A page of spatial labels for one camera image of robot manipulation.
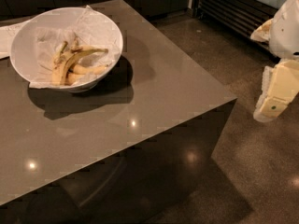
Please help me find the yellow banana peel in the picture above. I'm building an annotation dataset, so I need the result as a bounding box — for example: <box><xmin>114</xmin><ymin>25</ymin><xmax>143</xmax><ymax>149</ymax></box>
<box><xmin>51</xmin><ymin>38</ymin><xmax>108</xmax><ymax>86</ymax></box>

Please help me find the dark slatted appliance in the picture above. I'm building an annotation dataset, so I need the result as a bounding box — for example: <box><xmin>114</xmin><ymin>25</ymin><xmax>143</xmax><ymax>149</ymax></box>
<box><xmin>192</xmin><ymin>0</ymin><xmax>299</xmax><ymax>53</ymax></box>

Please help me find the white paper liner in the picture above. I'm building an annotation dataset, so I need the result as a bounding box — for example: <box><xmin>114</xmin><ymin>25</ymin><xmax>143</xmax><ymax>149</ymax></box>
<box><xmin>30</xmin><ymin>7</ymin><xmax>123</xmax><ymax>91</ymax></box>

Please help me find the white bowl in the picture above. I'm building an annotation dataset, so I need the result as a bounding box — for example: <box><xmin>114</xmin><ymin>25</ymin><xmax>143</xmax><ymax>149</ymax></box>
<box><xmin>9</xmin><ymin>7</ymin><xmax>124</xmax><ymax>94</ymax></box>

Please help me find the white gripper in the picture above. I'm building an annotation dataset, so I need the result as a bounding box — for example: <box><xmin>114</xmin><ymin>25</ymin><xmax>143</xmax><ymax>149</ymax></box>
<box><xmin>250</xmin><ymin>0</ymin><xmax>299</xmax><ymax>122</ymax></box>

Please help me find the grey table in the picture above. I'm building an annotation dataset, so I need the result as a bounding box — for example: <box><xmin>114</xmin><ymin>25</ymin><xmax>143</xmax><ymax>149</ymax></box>
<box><xmin>0</xmin><ymin>0</ymin><xmax>235</xmax><ymax>224</ymax></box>

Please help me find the white paper sheet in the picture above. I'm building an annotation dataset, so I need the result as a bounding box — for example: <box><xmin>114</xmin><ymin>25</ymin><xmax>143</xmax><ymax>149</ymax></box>
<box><xmin>0</xmin><ymin>21</ymin><xmax>29</xmax><ymax>59</ymax></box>

